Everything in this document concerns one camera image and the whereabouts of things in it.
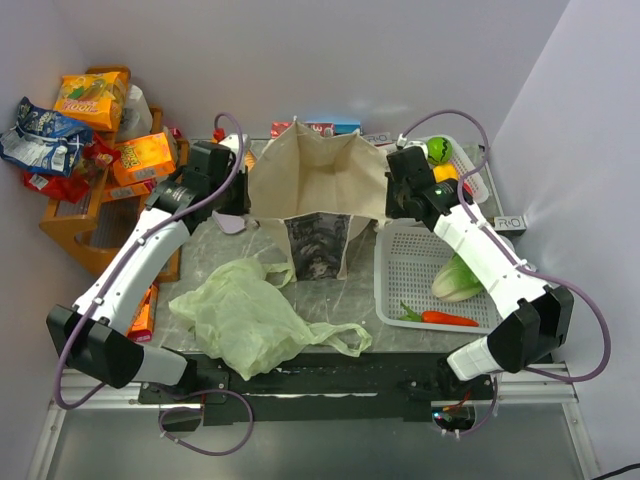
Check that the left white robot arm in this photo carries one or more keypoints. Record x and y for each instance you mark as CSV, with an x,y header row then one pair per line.
x,y
91,335

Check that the red candy bag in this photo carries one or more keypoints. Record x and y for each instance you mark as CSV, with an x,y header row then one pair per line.
x,y
96,159

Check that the green watermelon ball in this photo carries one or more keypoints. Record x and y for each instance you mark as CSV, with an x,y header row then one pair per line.
x,y
439,150

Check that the beige canvas tote bag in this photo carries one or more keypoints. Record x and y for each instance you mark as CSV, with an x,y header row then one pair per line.
x,y
313,195

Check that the red blue box behind bag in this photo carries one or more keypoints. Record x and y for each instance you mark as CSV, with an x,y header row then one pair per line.
x,y
325,129

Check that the orange box on floor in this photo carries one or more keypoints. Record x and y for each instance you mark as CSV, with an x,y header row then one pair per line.
x,y
142,327

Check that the orange carrot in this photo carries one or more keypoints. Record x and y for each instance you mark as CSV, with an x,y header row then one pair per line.
x,y
436,318

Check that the orange cracker box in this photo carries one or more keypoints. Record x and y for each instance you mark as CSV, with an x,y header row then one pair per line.
x,y
113,193
143,158

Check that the napa cabbage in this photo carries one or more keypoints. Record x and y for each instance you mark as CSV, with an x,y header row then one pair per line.
x,y
455,282

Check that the green plastic grocery bag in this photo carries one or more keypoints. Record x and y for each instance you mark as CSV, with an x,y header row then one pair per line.
x,y
240,316

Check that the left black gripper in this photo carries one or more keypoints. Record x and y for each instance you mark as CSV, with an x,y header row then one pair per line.
x,y
240,195

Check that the back white perforated basket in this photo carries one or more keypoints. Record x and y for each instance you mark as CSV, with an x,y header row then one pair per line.
x,y
460,159

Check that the yellow bell pepper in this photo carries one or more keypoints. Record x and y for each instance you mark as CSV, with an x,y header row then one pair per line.
x,y
444,172

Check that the blue snack bag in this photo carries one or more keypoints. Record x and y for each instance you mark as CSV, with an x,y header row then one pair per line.
x,y
44,141

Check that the white perforated basket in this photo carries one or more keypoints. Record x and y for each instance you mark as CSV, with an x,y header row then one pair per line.
x,y
460,159
407,258

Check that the front white perforated basket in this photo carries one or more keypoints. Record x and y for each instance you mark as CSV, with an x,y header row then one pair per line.
x,y
407,258

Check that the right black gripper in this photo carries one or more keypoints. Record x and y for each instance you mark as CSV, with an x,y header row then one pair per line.
x,y
395,198

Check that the grey RIO block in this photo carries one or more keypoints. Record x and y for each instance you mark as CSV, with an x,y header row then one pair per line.
x,y
509,223

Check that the purple tray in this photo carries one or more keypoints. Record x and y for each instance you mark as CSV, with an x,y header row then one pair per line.
x,y
229,224

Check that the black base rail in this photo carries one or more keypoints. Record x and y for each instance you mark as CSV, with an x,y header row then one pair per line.
x,y
324,386

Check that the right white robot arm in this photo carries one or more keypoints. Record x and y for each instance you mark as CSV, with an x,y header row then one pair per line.
x,y
534,314

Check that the wooden shelf rack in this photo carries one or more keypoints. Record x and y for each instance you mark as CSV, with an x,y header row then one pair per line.
x,y
92,231

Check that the orange gummy snack bag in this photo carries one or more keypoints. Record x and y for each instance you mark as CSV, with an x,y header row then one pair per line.
x,y
96,99

